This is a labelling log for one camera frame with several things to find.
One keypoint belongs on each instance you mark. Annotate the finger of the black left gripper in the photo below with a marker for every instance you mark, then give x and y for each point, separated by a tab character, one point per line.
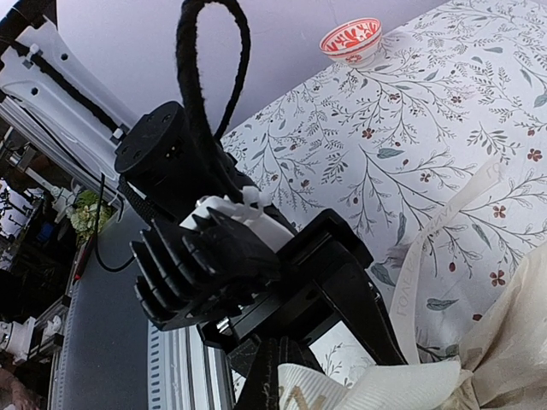
346	289

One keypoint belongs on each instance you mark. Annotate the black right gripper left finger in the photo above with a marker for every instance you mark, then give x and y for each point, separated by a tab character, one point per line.
261	387

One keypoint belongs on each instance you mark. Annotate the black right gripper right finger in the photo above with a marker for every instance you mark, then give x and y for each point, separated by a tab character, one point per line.
292	352

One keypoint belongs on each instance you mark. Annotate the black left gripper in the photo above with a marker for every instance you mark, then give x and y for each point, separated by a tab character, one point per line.
165	176

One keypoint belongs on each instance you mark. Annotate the cream ribbon bow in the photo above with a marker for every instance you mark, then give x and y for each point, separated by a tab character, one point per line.
410	386

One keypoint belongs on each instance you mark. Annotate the peach wrapping paper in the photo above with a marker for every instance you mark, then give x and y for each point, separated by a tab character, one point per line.
504	355

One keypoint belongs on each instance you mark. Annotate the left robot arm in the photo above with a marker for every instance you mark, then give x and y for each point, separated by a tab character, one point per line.
66	108

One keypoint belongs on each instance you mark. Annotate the floral tablecloth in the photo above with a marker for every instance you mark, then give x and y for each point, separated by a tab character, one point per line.
385	146

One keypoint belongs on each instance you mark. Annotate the red white patterned bowl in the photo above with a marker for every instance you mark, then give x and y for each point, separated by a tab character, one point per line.
354	43

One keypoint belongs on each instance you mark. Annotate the front aluminium rail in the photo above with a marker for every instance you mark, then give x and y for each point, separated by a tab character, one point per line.
185	374

